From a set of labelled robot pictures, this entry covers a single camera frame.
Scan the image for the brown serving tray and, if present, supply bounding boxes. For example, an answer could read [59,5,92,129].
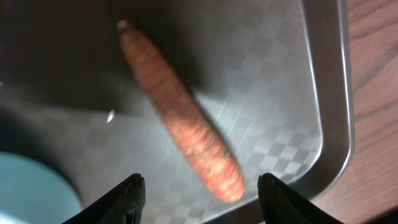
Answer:
[1,0,353,223]

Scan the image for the light blue bowl with rice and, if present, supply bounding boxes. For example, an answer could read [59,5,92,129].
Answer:
[1,152,83,224]

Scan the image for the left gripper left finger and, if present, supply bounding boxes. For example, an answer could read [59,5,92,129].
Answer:
[63,173,146,224]

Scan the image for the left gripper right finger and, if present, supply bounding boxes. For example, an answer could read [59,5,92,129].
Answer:
[257,173,341,224]

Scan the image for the orange carrot stick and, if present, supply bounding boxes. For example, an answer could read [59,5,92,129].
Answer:
[117,20,245,203]

